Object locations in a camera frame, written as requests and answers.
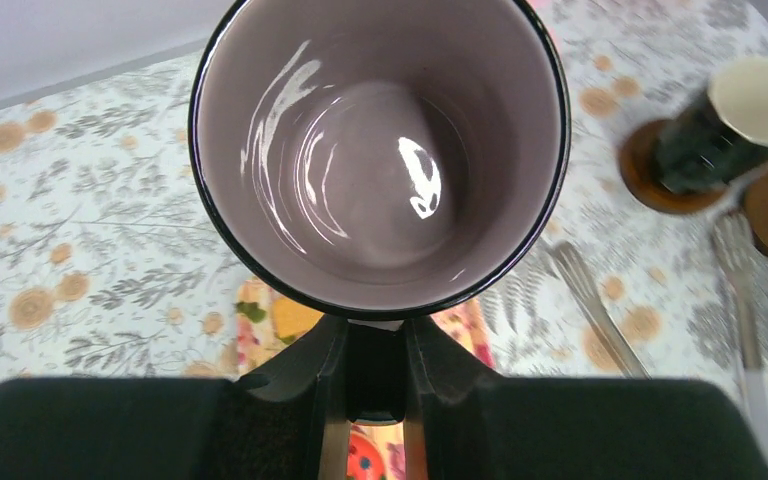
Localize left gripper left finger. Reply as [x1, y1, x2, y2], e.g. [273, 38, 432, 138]
[231, 316, 349, 479]

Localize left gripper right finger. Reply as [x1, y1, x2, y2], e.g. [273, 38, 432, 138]
[404, 317, 510, 479]

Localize purple mug black handle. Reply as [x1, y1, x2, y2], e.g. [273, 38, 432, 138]
[187, 0, 572, 425]

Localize black mug white inside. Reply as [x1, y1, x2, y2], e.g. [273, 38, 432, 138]
[653, 56, 768, 195]

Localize floral dessert tray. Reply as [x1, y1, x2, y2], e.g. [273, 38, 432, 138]
[236, 277, 495, 479]

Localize red donut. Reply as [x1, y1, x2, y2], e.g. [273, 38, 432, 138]
[346, 431, 387, 480]

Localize floral tablecloth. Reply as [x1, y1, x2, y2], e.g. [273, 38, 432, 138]
[0, 1, 768, 394]

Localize metal tongs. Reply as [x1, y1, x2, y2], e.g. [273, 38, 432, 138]
[549, 211, 768, 465]

